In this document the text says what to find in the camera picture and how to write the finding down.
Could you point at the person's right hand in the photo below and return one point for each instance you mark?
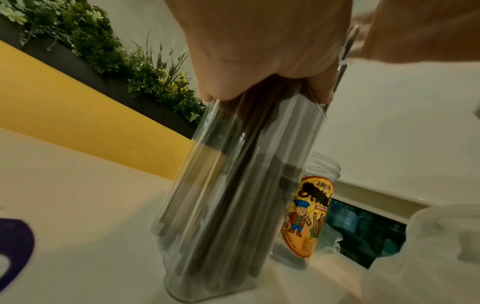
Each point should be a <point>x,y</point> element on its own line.
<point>423,29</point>

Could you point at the person's left hand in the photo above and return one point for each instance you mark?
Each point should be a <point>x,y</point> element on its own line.
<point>262,38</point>

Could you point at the clear square plastic container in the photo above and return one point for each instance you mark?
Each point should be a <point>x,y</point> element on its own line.
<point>210,148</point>

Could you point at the bundle of gray straws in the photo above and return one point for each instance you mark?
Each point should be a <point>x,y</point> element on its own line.
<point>243,207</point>

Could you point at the clear cup with colourful sticker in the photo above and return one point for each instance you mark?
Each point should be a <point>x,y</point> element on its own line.
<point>303,216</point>

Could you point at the clear plastic bag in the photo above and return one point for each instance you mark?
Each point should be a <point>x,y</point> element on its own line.
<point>423,255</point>

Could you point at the white roller blind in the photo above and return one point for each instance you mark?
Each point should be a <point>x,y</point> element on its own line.
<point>393,133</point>

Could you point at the black planter box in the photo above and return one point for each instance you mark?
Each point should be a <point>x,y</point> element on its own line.
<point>112,86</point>

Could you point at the green fern plant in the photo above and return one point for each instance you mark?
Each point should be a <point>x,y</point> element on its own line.
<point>86,32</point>

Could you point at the yellow bench backrest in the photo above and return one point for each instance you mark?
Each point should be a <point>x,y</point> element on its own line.
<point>93,118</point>

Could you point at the purple round sticker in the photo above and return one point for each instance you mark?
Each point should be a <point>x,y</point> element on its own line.
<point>20,240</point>

